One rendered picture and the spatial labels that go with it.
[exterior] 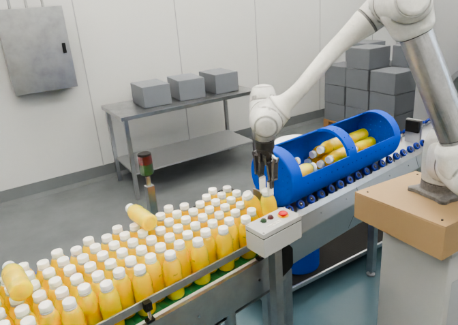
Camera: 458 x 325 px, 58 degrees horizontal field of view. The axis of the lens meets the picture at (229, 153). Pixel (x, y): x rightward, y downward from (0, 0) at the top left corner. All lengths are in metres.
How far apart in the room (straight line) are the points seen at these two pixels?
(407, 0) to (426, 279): 1.06
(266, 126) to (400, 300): 1.02
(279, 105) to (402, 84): 4.13
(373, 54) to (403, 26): 4.22
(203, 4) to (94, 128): 1.99
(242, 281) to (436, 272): 0.73
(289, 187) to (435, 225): 0.62
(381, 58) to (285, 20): 1.41
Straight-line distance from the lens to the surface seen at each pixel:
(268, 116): 1.34
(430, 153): 1.70
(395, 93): 5.37
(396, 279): 1.96
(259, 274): 1.75
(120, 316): 1.46
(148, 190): 1.97
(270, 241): 1.54
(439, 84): 1.45
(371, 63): 5.58
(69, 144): 5.00
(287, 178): 1.86
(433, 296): 1.87
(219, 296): 1.65
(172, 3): 5.20
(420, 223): 1.62
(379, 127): 2.55
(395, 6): 1.34
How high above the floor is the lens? 1.89
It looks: 20 degrees down
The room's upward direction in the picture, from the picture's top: 4 degrees counter-clockwise
